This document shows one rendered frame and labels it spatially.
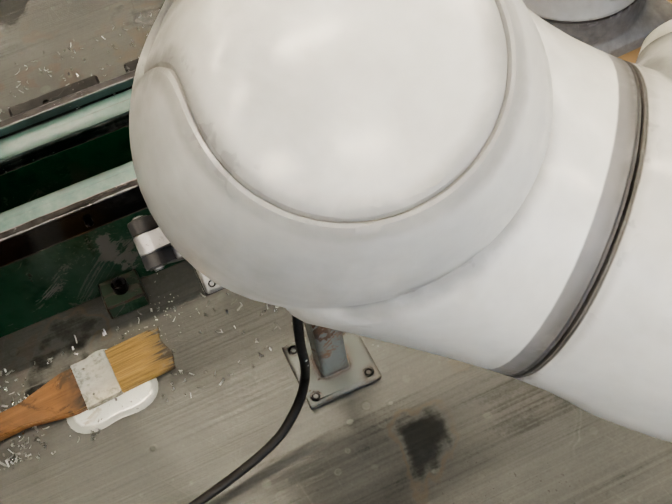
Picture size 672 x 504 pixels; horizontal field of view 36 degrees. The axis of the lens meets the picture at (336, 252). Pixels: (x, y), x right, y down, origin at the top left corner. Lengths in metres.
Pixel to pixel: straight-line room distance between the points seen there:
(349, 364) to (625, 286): 0.67
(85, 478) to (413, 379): 0.30
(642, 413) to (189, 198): 0.15
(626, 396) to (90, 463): 0.70
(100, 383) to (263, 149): 0.77
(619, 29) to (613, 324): 0.82
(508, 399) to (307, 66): 0.72
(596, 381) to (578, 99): 0.08
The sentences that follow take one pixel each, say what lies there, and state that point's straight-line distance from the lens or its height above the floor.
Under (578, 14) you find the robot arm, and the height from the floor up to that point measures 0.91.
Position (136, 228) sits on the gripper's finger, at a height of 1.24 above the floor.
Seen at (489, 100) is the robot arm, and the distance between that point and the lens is 0.22.
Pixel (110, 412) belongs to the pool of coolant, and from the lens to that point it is 0.96.
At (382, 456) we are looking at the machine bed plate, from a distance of 0.89.
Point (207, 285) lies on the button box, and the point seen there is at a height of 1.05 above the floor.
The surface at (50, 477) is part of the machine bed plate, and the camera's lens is 0.95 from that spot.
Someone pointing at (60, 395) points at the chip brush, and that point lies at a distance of 0.98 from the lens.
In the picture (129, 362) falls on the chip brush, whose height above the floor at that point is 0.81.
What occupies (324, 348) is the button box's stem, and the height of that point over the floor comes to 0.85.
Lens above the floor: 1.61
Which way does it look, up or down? 54 degrees down
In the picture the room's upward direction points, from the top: 10 degrees counter-clockwise
